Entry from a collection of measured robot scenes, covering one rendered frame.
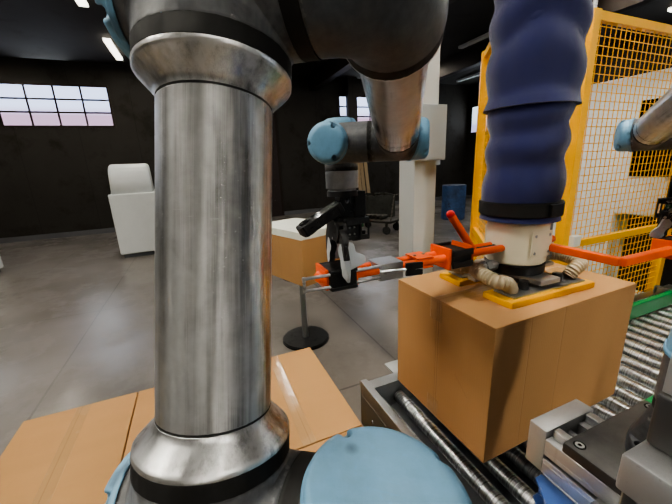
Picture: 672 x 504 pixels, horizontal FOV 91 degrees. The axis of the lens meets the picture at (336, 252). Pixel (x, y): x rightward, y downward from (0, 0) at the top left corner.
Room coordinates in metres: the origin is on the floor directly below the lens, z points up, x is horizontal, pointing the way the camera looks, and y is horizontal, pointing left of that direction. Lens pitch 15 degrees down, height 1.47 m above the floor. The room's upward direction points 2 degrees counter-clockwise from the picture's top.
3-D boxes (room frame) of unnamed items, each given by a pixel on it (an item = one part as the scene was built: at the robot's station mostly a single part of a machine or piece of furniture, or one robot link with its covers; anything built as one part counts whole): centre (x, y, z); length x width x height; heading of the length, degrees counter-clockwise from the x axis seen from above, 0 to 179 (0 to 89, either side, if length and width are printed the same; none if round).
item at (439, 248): (0.90, -0.33, 1.21); 0.10 x 0.08 x 0.06; 22
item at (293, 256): (2.59, 0.30, 0.82); 0.60 x 0.40 x 0.40; 43
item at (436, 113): (1.98, -0.56, 1.62); 0.20 x 0.05 x 0.30; 113
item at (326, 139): (0.67, -0.02, 1.51); 0.11 x 0.11 x 0.08; 78
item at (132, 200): (6.16, 3.65, 0.81); 0.83 x 0.76 x 1.63; 22
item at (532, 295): (0.90, -0.59, 1.11); 0.34 x 0.10 x 0.05; 112
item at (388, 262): (0.82, -0.13, 1.21); 0.07 x 0.07 x 0.04; 22
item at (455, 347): (1.00, -0.56, 0.88); 0.60 x 0.40 x 0.40; 114
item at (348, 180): (0.77, -0.02, 1.43); 0.08 x 0.08 x 0.05
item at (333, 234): (0.77, -0.03, 1.35); 0.09 x 0.08 x 0.12; 112
